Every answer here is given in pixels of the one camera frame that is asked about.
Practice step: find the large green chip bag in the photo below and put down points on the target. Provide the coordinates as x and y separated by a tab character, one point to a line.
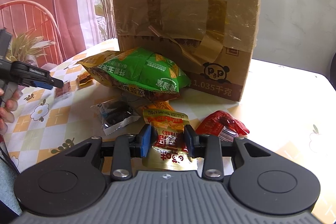
141	74

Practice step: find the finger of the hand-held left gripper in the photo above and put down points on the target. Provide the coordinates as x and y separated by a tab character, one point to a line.
43	84
29	70

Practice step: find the taped brown cardboard box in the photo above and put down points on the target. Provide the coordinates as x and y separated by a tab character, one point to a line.
183	29

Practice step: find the person's left hand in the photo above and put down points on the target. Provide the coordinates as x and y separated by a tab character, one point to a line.
11	106

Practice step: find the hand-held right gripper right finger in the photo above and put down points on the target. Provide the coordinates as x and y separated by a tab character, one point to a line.
189	141

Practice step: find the red and clear snack packet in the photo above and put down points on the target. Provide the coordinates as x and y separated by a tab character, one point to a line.
227	134

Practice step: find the amber small snack packet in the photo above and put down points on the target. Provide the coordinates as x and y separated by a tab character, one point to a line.
85	79

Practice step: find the clear packet of dark cookies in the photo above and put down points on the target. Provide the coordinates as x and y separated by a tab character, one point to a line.
115	113

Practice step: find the small brown snack packet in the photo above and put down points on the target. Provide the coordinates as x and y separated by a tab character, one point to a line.
67	88
59	92

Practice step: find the gold and red snack pouch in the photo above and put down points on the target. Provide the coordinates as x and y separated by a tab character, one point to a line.
168	124

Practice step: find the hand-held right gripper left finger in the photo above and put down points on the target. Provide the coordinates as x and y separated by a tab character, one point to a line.
145	141

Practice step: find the printed plant and lamp curtain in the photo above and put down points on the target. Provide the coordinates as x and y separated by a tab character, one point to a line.
65	16

